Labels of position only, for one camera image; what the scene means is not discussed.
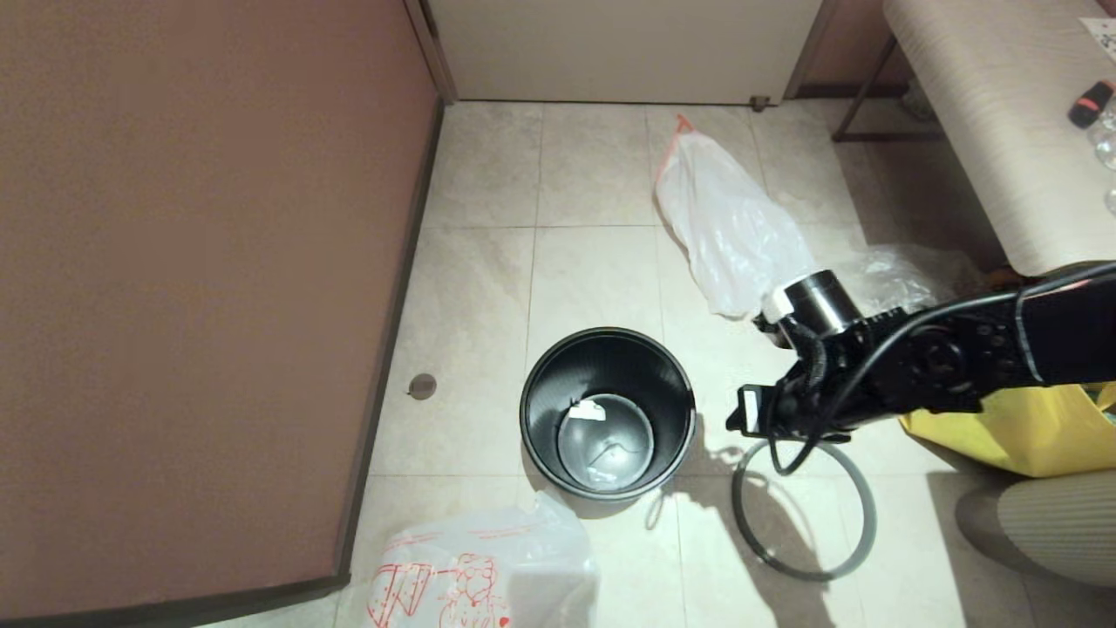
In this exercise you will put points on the round metal floor door stop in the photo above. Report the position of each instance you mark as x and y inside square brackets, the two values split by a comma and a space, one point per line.
[423, 386]

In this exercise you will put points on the dark metal table leg frame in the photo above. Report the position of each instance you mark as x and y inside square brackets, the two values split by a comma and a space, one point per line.
[881, 137]

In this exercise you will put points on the yellow fabric bag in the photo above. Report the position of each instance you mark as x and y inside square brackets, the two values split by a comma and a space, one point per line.
[1029, 436]

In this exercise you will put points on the small metal door stopper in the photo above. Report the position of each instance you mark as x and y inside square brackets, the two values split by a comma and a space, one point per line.
[758, 105]

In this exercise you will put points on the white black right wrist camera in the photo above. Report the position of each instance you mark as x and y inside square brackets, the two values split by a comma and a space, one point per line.
[819, 301]

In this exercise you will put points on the clear crumpled plastic bag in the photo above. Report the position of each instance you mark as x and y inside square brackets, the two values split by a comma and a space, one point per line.
[915, 270]

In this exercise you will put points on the black orange marker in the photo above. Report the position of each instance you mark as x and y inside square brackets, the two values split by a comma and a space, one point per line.
[1090, 103]

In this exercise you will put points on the new white red-printed bag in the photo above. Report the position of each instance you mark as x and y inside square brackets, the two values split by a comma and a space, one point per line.
[523, 558]

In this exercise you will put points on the clear plastic bottle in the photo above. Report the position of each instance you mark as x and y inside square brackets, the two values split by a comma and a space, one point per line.
[1107, 144]

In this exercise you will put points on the clear drinking glass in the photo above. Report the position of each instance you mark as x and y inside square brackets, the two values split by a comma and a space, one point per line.
[1112, 205]

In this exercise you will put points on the white printed paper sheet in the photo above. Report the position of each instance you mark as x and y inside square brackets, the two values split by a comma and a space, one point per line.
[1103, 35]

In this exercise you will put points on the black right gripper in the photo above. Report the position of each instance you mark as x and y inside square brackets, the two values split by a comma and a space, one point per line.
[811, 397]

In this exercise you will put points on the black round trash bin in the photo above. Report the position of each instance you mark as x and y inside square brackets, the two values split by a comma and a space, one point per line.
[610, 366]

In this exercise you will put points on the white plastic bag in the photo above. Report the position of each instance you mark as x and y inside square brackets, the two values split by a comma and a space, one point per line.
[732, 227]

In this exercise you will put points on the white door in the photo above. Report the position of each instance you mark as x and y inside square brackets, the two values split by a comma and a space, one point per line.
[628, 44]

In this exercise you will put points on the beige ribbed round ottoman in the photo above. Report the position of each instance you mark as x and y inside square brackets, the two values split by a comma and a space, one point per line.
[1046, 532]

